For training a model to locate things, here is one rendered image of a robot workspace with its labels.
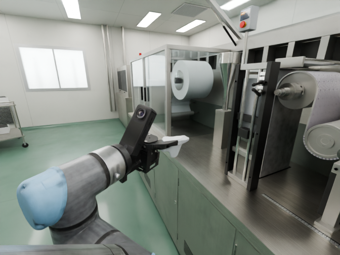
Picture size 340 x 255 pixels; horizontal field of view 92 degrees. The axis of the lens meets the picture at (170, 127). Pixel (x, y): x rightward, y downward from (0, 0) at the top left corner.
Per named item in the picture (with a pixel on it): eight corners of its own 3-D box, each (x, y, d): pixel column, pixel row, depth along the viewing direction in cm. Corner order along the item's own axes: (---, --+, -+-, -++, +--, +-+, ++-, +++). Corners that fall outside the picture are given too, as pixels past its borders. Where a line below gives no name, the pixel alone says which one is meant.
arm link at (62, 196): (23, 221, 26) (6, 174, 23) (88, 184, 34) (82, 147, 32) (45, 249, 22) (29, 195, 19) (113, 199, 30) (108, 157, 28)
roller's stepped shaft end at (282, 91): (270, 96, 60) (271, 87, 60) (280, 95, 63) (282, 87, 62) (279, 97, 58) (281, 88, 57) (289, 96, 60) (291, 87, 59)
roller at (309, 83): (274, 106, 72) (281, 72, 67) (306, 102, 82) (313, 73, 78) (311, 112, 59) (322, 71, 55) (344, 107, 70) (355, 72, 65)
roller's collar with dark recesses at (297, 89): (275, 99, 65) (279, 82, 63) (285, 98, 67) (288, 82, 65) (293, 101, 59) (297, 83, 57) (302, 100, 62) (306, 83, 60)
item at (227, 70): (207, 143, 124) (213, 64, 107) (222, 140, 130) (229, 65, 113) (220, 151, 112) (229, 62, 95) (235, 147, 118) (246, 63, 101)
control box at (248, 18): (235, 32, 84) (238, 9, 81) (245, 33, 87) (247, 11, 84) (246, 28, 78) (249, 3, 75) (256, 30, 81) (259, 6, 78)
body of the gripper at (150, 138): (139, 154, 48) (104, 173, 38) (141, 126, 45) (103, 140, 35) (160, 164, 44) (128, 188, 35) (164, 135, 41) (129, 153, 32)
